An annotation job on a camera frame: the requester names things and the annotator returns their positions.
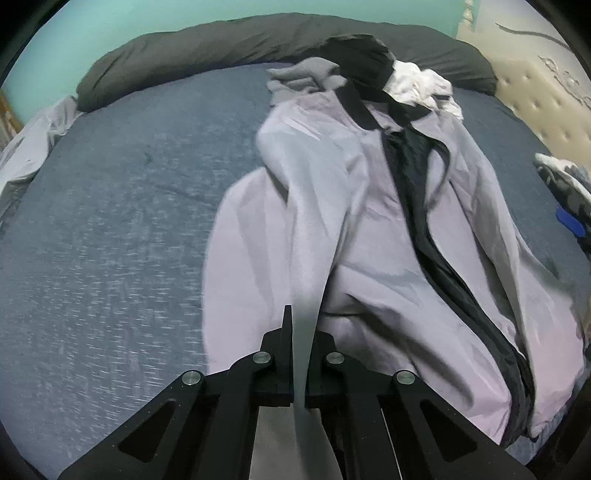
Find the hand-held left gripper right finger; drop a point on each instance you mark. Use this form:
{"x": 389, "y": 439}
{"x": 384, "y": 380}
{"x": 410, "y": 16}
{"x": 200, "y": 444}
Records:
{"x": 323, "y": 369}

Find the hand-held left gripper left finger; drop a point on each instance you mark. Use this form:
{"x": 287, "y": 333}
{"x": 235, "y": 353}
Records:
{"x": 277, "y": 364}

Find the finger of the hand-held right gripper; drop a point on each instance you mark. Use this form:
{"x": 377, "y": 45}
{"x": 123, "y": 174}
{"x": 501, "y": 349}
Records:
{"x": 570, "y": 224}

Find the grey jacket with black collar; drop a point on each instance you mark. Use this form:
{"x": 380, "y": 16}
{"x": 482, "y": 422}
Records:
{"x": 323, "y": 207}

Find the folded clothes stack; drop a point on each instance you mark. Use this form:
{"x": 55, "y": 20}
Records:
{"x": 565, "y": 180}

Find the cream bed headboard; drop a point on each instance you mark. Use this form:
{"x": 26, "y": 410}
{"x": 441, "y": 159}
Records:
{"x": 535, "y": 69}

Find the white garment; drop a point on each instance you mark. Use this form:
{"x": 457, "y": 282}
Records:
{"x": 420, "y": 83}

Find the black garment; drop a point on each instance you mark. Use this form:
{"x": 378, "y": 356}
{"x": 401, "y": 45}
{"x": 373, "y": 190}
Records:
{"x": 360, "y": 55}

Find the dark grey bolster pillow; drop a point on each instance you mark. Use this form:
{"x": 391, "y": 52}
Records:
{"x": 184, "y": 50}

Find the light grey blanket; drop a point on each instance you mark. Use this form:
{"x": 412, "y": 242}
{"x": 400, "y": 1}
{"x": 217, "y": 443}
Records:
{"x": 32, "y": 143}

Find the wooden frame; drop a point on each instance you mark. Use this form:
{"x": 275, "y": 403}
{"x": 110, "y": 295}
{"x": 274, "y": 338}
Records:
{"x": 10, "y": 115}

